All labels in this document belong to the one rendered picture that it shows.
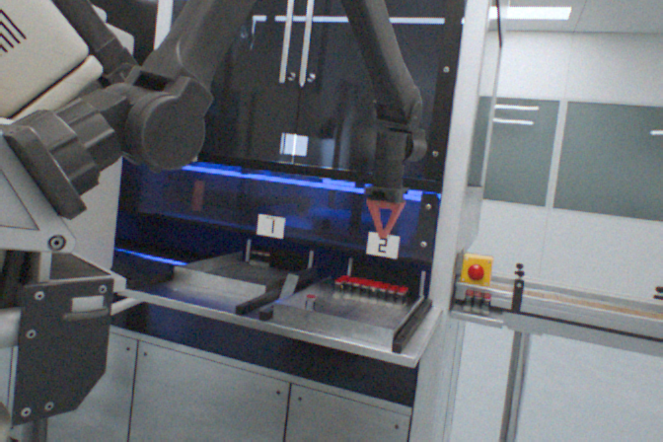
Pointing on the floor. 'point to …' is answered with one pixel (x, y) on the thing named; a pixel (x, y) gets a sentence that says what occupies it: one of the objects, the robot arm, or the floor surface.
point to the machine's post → (455, 184)
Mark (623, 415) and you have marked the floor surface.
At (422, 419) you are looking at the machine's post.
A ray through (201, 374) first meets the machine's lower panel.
